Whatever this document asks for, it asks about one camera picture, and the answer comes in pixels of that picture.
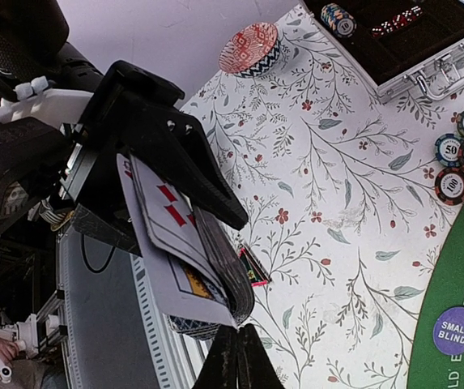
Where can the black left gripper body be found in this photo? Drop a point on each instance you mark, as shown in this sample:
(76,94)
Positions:
(123,91)

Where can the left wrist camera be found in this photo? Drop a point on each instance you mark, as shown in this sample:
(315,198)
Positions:
(37,133)

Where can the black triangular marker tag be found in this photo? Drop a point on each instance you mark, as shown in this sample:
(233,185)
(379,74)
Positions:
(256,273)

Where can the aluminium poker chip case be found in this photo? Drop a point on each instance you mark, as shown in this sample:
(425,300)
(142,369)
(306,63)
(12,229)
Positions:
(392,63)

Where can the person in background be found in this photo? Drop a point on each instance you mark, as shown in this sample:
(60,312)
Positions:
(28,373)

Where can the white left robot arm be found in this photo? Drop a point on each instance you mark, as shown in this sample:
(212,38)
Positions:
(34,43)

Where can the poker chip row front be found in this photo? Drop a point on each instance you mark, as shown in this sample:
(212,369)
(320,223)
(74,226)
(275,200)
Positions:
(339,21)

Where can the red dice row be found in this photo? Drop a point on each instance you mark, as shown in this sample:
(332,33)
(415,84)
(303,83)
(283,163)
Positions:
(397,22)

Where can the blue small blind button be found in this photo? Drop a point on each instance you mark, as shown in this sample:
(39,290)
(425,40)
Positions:
(448,332)

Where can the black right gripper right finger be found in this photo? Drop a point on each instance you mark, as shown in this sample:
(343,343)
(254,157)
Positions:
(255,370)

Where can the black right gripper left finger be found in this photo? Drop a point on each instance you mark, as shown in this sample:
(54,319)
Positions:
(219,370)

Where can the round green poker mat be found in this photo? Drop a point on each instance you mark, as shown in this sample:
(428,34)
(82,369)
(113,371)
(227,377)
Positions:
(458,291)

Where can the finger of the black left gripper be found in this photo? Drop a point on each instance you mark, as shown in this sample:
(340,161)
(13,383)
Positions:
(115,232)
(173,144)

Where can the floral white table mat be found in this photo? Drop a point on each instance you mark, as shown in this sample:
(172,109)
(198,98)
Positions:
(343,215)

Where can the aluminium front rail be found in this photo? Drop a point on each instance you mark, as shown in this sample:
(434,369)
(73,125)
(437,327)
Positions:
(116,335)

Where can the blue playing card deck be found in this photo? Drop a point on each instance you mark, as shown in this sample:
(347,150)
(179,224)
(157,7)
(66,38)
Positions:
(196,276)

